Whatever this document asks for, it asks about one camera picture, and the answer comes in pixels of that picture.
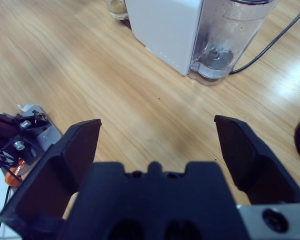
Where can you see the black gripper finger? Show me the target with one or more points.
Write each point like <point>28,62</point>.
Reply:
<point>262,170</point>
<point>45,180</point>

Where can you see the clear glass cup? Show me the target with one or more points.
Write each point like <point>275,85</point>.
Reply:
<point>117,11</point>

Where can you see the white capsule coffee machine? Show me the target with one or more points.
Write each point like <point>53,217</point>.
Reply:
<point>165,27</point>

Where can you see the white tape tab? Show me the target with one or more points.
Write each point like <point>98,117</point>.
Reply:
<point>25,107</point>

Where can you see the clear water tank dark lid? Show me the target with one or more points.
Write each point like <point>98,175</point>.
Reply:
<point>227,37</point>

